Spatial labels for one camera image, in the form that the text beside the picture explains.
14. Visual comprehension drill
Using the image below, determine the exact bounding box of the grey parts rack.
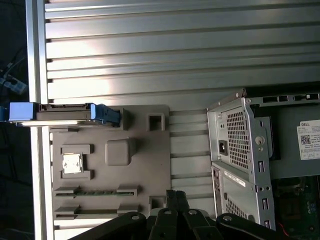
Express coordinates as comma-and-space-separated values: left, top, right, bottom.
48, 104, 172, 222

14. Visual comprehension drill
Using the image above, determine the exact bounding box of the grey power supply unit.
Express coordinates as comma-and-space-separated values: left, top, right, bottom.
271, 106, 320, 179

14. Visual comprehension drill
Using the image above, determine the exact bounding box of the black open PC case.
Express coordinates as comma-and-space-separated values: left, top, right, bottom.
206, 87, 320, 240

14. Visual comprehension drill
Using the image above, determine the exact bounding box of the white power strip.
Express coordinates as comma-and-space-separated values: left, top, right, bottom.
0, 72, 28, 94

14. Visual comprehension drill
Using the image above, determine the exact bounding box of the green motherboard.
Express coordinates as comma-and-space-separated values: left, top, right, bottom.
272, 174, 320, 237

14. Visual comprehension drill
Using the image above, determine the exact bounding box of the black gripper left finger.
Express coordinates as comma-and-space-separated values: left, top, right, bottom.
74, 189, 180, 240

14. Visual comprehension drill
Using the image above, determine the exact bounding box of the hard disk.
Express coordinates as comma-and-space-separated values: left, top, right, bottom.
0, 101, 121, 128

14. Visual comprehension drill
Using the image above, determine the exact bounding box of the silver CPU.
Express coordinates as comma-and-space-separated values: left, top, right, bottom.
62, 153, 85, 175

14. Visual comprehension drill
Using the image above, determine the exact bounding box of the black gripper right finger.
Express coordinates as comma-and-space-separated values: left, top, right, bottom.
176, 189, 300, 240

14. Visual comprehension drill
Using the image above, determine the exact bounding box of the green RAM stick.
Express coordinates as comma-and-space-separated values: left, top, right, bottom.
74, 190, 118, 196

